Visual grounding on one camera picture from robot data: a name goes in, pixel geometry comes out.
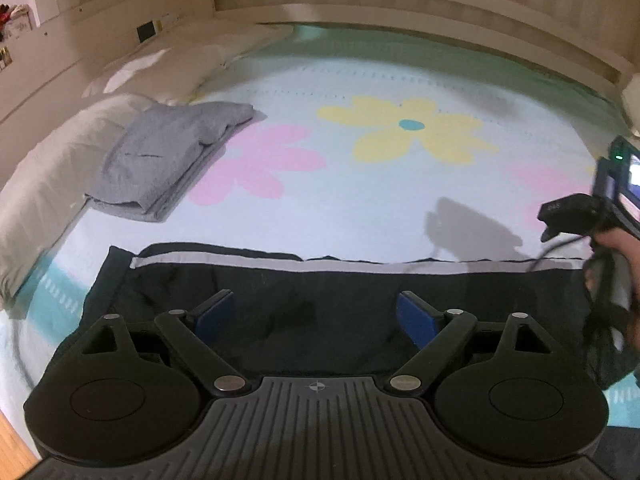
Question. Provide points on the black pants with grey stripe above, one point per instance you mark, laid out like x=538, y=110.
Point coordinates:
x=327, y=316

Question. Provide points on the black wall outlet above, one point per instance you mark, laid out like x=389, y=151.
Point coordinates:
x=146, y=31

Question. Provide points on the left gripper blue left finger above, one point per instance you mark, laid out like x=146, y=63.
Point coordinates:
x=210, y=318

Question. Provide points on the white pillow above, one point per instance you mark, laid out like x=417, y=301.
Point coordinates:
x=47, y=189

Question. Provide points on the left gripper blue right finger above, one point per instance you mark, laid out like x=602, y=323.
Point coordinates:
x=417, y=319

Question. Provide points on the floral bed blanket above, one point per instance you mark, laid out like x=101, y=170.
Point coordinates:
x=367, y=147

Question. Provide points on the right hand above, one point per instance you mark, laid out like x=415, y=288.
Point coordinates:
x=613, y=271

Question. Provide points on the folded grey garment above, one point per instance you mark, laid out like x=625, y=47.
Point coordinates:
x=160, y=154

